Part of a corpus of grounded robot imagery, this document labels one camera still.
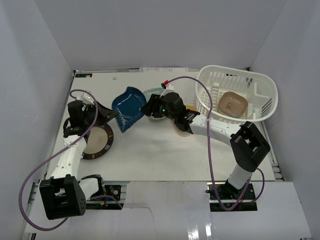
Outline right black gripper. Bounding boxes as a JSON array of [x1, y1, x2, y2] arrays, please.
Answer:
[[141, 94, 177, 122]]

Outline dark blue leaf plate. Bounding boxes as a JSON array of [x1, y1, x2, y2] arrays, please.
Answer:
[[111, 86, 147, 133]]

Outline brown square plate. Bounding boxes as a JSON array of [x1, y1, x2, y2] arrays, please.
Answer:
[[217, 91, 248, 118]]

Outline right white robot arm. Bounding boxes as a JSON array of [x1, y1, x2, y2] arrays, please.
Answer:
[[141, 92, 271, 200]]

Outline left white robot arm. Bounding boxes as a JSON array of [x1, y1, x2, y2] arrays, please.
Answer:
[[39, 100, 119, 220]]

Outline light green rectangular plate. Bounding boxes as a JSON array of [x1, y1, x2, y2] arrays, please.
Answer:
[[143, 87, 165, 121]]

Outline round dark mirrored plate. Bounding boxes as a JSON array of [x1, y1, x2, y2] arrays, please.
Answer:
[[82, 124, 114, 160]]

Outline papers at table back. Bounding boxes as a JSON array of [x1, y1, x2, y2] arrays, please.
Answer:
[[139, 67, 189, 73]]

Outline yellow square plate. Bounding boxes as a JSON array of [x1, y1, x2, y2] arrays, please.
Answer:
[[174, 104, 198, 133]]

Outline white plastic dish basket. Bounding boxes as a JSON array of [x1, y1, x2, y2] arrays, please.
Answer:
[[195, 65, 278, 124]]

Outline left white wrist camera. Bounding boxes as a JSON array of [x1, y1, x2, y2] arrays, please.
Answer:
[[76, 93, 95, 105]]

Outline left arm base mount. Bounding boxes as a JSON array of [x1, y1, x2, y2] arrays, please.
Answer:
[[86, 184, 127, 210]]

